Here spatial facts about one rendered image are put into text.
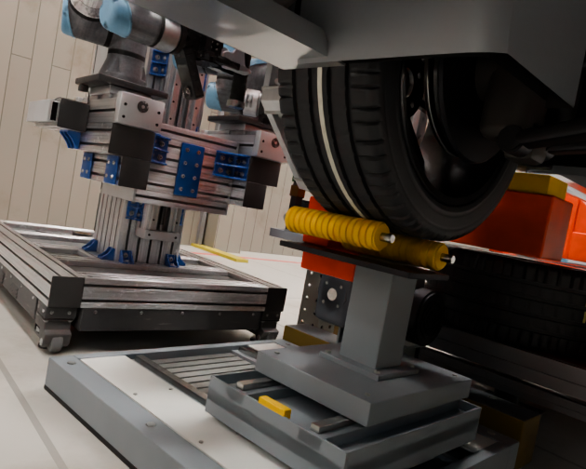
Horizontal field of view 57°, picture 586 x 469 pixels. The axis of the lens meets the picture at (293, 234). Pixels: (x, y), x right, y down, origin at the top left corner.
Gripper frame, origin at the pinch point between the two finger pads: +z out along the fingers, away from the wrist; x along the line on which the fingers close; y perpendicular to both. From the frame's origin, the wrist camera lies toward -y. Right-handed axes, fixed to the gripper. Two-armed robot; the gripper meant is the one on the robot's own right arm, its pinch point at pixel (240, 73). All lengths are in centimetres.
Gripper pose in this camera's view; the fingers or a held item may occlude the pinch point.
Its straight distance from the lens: 137.6
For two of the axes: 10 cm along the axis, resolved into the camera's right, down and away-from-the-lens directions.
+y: 1.8, -9.8, -0.6
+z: 6.9, 0.9, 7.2
